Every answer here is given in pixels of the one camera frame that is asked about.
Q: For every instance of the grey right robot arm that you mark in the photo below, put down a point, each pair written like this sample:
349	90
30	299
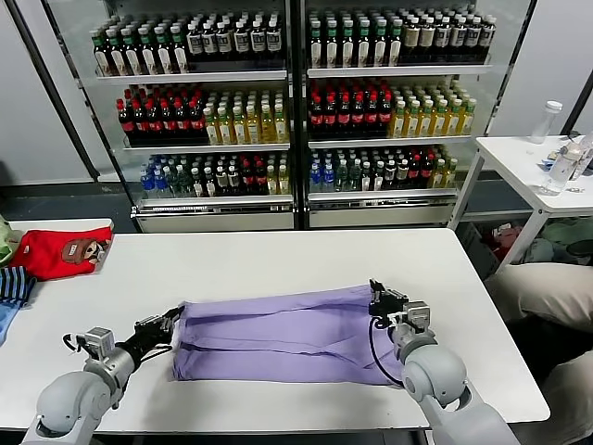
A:
435	371

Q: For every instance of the clear plastic packaging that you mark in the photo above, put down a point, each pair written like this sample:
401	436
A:
581	155

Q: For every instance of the small blue packet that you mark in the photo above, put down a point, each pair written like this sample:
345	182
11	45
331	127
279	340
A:
549	161

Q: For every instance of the pale green garment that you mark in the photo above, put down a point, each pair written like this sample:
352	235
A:
7	245

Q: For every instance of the grey garment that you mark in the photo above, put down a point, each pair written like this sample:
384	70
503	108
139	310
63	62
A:
539	252

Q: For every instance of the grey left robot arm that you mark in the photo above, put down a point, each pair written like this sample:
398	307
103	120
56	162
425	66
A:
69	398

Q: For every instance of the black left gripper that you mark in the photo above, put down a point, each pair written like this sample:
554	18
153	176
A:
143	345

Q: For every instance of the black plastic crate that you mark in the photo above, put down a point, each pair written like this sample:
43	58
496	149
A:
479	252

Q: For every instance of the clear plastic drink bottle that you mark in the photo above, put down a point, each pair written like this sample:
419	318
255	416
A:
341	177
354	177
184	183
172	183

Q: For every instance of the beige label drink bottle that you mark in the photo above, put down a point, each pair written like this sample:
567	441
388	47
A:
426	39
411	39

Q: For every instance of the glass display cooler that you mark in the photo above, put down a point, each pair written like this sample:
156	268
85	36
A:
380	215
213	221

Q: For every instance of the red bear print garment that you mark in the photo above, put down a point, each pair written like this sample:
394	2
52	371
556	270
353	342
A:
46	255

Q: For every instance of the yellow juice bottle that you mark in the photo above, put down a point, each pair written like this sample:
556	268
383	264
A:
272	181
454	119
225	130
439	120
425	121
439	175
450	174
399	121
468	118
239	129
253	128
412	121
267	128
281	127
211	130
283	181

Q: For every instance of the clear plastic water bottle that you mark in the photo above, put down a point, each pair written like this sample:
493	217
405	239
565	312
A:
556	174

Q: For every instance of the black slanted pole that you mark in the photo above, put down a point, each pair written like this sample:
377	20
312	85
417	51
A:
579	109
53	88

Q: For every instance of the red cloth in crate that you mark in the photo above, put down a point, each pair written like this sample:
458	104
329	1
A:
507	241

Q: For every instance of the blue striped garment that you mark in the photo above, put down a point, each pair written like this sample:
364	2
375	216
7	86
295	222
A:
14	285

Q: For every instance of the green cap tea bottle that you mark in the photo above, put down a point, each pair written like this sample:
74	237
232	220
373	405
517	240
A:
148	55
363	46
164	54
132	55
316	46
100	58
395	45
347	46
180	54
116	56
332	46
380	45

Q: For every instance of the green garment pile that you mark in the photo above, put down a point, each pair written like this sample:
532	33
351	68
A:
565	232

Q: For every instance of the blue label water bottle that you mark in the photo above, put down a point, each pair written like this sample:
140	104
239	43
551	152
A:
148	183
316	178
162	183
329	178

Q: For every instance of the white side table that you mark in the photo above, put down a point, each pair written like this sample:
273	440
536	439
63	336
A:
509	153

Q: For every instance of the red cap cola bottle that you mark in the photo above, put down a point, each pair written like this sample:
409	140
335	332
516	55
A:
330	116
167	119
316	116
384	115
182	119
371	116
415	174
197	118
125	123
261	181
139	121
357	116
427	173
344	116
154	120
248	181

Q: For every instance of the white cap dark drink bottle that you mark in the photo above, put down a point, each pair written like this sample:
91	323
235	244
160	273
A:
225	42
442	38
273	41
234	181
457	37
209	43
241	41
222	181
193	44
210	183
390	176
198	183
486	35
379	177
257	41
366	177
402	175
473	36

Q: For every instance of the tall clear bottle white cap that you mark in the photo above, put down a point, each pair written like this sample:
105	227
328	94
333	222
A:
546	125

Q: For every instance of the lavender t-shirt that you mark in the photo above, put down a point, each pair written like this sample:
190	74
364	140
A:
278	343

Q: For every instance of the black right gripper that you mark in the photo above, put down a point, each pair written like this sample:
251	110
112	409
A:
387	311

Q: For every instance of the light blue garment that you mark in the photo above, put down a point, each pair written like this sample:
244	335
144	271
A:
5	322

